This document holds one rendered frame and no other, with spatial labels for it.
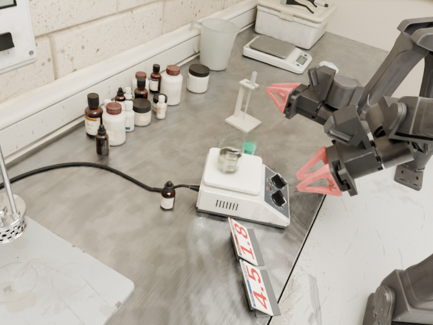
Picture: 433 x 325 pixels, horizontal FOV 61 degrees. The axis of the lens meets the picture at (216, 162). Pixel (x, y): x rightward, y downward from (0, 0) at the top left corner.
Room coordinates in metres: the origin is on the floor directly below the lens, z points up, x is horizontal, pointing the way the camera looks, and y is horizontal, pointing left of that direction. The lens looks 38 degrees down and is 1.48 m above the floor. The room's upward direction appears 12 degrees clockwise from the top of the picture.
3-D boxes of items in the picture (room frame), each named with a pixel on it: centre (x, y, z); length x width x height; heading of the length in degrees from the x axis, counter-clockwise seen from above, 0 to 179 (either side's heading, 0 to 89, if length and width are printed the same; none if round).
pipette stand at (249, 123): (0.94, -0.05, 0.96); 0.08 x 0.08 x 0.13; 60
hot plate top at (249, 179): (0.61, -0.04, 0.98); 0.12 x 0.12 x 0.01; 1
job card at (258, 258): (0.48, -0.09, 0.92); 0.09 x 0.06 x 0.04; 18
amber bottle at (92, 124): (0.74, 0.32, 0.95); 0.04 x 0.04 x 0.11
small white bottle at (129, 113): (0.79, 0.25, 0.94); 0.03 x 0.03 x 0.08
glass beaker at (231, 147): (0.60, -0.02, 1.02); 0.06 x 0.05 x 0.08; 90
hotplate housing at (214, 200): (0.61, -0.07, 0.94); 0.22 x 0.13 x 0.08; 91
